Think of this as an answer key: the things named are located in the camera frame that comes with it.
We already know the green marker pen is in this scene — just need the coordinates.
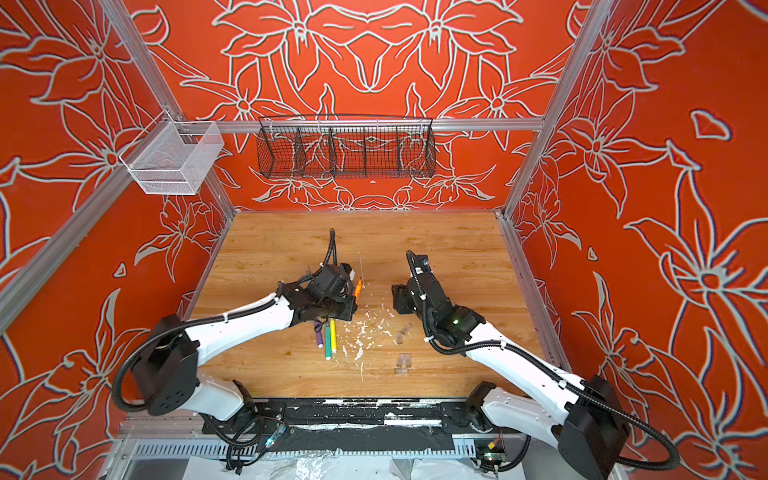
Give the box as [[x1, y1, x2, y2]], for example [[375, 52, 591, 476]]
[[323, 322, 332, 361]]

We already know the black wire basket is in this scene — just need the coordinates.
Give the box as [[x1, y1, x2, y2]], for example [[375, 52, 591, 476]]
[[256, 116, 437, 180]]

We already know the white mesh basket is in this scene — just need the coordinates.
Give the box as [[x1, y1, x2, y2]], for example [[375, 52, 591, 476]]
[[120, 121, 224, 196]]

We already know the purple marker pen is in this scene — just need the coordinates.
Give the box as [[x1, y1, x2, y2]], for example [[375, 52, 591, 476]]
[[314, 321, 325, 348]]

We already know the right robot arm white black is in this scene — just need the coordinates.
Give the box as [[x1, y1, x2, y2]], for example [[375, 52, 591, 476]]
[[392, 251, 681, 479]]

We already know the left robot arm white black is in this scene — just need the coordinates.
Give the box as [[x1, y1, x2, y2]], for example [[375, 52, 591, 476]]
[[111, 233, 357, 422]]

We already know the grey cable duct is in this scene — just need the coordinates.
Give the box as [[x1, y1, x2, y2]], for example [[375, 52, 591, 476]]
[[128, 438, 477, 461]]

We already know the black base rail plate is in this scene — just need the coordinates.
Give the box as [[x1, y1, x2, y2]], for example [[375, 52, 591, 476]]
[[202, 398, 523, 455]]

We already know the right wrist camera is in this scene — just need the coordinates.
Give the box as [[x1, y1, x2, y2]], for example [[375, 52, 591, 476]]
[[411, 254, 431, 275]]

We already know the yellow marker pen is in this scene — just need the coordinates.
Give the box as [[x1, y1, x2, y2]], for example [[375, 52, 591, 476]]
[[328, 318, 338, 355]]

